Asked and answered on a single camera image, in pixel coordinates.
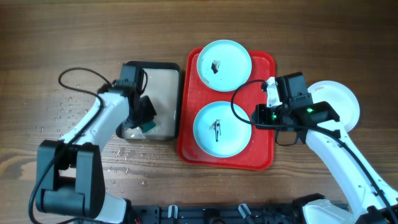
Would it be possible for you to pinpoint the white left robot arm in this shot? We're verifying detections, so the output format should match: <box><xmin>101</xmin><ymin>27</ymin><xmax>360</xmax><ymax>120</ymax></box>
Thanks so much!
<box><xmin>28</xmin><ymin>84</ymin><xmax>155</xmax><ymax>223</ymax></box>

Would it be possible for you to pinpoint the black rectangular water tray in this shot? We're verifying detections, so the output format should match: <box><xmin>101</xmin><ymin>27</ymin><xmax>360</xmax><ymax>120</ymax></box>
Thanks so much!
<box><xmin>116</xmin><ymin>61</ymin><xmax>183</xmax><ymax>141</ymax></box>

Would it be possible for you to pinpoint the light blue plate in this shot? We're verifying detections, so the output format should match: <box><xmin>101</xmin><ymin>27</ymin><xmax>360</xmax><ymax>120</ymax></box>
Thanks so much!
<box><xmin>193</xmin><ymin>101</ymin><xmax>252</xmax><ymax>158</ymax></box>
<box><xmin>197</xmin><ymin>40</ymin><xmax>252</xmax><ymax>92</ymax></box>

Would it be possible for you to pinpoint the teal sponge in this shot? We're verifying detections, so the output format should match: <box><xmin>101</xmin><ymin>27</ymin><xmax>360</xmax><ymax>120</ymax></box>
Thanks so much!
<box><xmin>139</xmin><ymin>119</ymin><xmax>159</xmax><ymax>135</ymax></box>

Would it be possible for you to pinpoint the white round plate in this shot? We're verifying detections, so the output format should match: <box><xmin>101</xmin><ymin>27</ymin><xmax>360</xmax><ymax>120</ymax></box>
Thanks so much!
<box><xmin>308</xmin><ymin>80</ymin><xmax>360</xmax><ymax>132</ymax></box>

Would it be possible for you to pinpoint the red plastic tray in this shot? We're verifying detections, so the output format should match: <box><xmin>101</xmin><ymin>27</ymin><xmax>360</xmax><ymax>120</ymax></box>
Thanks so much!
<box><xmin>177</xmin><ymin>47</ymin><xmax>275</xmax><ymax>170</ymax></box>

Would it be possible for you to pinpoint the light blue plate top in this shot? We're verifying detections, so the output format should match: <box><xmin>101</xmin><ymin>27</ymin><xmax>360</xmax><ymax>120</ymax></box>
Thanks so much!
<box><xmin>197</xmin><ymin>40</ymin><xmax>252</xmax><ymax>92</ymax></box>

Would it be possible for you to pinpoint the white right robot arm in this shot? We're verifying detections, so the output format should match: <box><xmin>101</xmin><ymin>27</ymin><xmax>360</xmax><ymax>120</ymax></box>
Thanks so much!
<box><xmin>251</xmin><ymin>101</ymin><xmax>397</xmax><ymax>223</ymax></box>

